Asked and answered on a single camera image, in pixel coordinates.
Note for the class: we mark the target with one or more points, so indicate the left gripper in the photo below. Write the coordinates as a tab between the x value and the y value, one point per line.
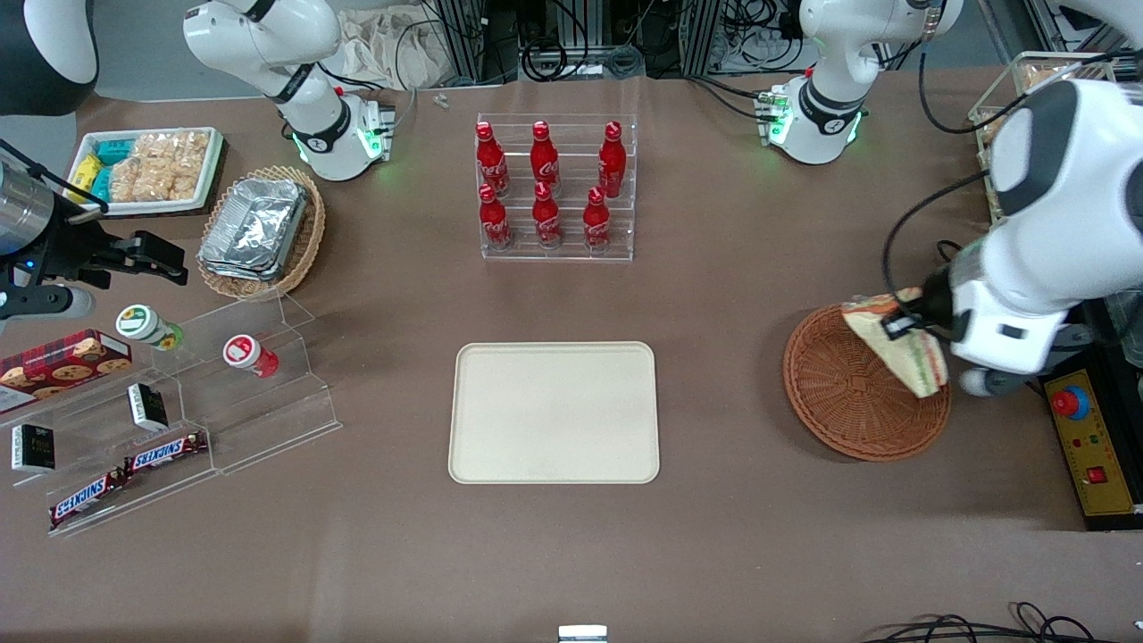
935	301

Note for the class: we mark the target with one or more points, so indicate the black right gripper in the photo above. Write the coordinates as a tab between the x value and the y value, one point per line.
70	251

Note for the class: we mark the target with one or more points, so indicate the triangle sandwich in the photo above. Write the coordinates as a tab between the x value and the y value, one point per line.
911	362

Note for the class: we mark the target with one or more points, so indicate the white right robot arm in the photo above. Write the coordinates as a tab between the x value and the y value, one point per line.
304	98

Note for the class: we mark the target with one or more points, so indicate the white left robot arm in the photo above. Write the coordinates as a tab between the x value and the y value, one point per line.
1072	179

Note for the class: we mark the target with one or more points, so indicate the white rectangular snack tray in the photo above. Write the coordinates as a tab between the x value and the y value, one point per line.
152	207

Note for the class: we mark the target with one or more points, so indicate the round brown wicker basket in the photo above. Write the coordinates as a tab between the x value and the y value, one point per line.
848	397

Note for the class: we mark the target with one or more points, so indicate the oval light wicker basket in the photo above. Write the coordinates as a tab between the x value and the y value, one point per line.
308	237

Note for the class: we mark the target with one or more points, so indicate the beige plastic tray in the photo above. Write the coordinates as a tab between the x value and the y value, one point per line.
554	413

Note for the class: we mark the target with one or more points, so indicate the green lid cup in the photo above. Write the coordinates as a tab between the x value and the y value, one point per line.
143	324

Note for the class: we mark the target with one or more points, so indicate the rice cracker bag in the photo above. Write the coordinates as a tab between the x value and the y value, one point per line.
152	183
174	147

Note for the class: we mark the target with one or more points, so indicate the aluminium foil container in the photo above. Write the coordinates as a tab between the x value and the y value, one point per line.
254	223
234	271

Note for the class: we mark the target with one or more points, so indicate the teal snack packet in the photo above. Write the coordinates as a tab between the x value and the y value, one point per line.
114	150
101	183

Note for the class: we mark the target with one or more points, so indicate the yellow snack packet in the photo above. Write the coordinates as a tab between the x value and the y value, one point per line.
85	171

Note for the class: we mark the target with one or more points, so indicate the red lid cup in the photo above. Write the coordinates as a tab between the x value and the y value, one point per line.
246	352

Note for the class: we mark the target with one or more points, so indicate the red cookie box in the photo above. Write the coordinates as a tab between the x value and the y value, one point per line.
62	364

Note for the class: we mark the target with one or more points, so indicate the small black box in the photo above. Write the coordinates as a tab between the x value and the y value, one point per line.
34	448
147	406

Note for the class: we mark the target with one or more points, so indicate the clear bag of crackers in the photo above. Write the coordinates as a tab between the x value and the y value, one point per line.
1040	79
989	129

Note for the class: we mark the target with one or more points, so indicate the snickers chocolate bar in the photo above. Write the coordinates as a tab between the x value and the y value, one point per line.
85	498
165	453

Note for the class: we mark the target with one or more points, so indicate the clear acrylic stepped shelf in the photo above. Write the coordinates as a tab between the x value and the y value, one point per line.
259	420

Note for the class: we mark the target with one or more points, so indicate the yellow emergency stop box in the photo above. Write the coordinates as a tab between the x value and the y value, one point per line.
1103	446

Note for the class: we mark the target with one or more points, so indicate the white cloth bag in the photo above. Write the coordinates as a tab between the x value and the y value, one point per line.
393	49

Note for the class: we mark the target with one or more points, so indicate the red cola bottle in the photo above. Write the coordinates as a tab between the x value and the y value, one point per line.
596	223
546	221
612	162
545	162
494	223
491	162

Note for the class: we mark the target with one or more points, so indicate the clear acrylic bottle rack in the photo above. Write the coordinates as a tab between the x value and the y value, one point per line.
571	246

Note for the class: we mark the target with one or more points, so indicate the white block at table edge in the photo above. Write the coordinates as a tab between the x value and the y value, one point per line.
582	634

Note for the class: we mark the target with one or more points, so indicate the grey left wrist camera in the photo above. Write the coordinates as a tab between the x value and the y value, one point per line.
996	382

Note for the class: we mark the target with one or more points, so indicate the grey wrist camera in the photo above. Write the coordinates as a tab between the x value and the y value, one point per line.
996	382
45	304

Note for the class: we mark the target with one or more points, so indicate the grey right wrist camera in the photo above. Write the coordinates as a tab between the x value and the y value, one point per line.
45	304

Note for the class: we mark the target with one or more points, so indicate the aluminium frame post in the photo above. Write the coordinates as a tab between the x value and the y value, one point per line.
463	40
703	36

